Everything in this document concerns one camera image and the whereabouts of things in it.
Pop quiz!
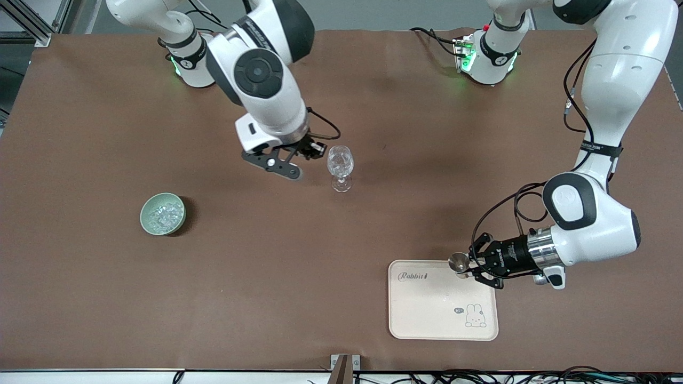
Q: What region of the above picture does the aluminium frame profile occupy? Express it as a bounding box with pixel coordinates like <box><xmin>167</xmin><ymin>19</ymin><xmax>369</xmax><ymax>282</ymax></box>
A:
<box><xmin>0</xmin><ymin>0</ymin><xmax>73</xmax><ymax>47</ymax></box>

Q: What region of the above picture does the green ceramic bowl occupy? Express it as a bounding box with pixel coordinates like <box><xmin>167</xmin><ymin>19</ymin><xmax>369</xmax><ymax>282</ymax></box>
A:
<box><xmin>140</xmin><ymin>193</ymin><xmax>187</xmax><ymax>236</ymax></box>

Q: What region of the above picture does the brown table cover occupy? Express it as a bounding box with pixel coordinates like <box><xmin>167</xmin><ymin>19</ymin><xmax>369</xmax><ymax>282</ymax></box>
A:
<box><xmin>0</xmin><ymin>28</ymin><xmax>683</xmax><ymax>372</ymax></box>

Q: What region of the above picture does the metal table bracket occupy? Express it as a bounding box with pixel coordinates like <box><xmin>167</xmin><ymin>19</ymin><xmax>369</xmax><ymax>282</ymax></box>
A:
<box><xmin>330</xmin><ymin>354</ymin><xmax>361</xmax><ymax>384</ymax></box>

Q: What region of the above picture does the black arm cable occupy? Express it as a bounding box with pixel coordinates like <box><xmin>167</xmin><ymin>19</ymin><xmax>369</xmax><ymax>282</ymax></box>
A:
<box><xmin>307</xmin><ymin>107</ymin><xmax>342</xmax><ymax>142</ymax></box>
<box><xmin>470</xmin><ymin>40</ymin><xmax>597</xmax><ymax>251</ymax></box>

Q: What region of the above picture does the clear wine glass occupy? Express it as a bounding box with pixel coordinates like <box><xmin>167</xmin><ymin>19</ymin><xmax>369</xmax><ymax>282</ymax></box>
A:
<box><xmin>327</xmin><ymin>145</ymin><xmax>355</xmax><ymax>193</ymax></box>

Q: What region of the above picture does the pile of clear ice cubes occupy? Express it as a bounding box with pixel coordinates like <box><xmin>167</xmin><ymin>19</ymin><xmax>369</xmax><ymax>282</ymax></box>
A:
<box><xmin>147</xmin><ymin>202</ymin><xmax>182</xmax><ymax>231</ymax></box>

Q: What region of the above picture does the black floor cable bundle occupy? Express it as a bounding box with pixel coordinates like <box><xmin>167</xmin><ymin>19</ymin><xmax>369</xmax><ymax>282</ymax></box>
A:
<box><xmin>352</xmin><ymin>366</ymin><xmax>683</xmax><ymax>384</ymax></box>

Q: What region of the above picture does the beige rabbit print tray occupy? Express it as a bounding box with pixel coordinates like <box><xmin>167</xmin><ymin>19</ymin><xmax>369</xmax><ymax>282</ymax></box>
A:
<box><xmin>388</xmin><ymin>259</ymin><xmax>499</xmax><ymax>341</ymax></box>

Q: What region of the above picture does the small metal jigger cup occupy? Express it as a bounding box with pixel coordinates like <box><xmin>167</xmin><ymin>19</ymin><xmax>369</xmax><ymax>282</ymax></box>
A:
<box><xmin>448</xmin><ymin>252</ymin><xmax>475</xmax><ymax>280</ymax></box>

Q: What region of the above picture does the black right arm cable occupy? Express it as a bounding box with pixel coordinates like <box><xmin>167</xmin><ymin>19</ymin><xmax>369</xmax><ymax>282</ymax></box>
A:
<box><xmin>307</xmin><ymin>107</ymin><xmax>342</xmax><ymax>142</ymax></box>

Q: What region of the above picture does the white table edge rail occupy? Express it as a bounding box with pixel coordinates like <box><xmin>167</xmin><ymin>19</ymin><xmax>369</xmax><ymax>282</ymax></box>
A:
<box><xmin>0</xmin><ymin>368</ymin><xmax>683</xmax><ymax>384</ymax></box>

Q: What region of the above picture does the black base cable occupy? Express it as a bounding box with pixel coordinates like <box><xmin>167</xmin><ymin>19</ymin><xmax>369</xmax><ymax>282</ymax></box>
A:
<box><xmin>184</xmin><ymin>0</ymin><xmax>225</xmax><ymax>33</ymax></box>
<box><xmin>410</xmin><ymin>27</ymin><xmax>460</xmax><ymax>57</ymax></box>

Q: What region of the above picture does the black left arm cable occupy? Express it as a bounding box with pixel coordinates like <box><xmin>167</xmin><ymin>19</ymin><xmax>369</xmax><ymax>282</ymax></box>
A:
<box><xmin>470</xmin><ymin>40</ymin><xmax>597</xmax><ymax>251</ymax></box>

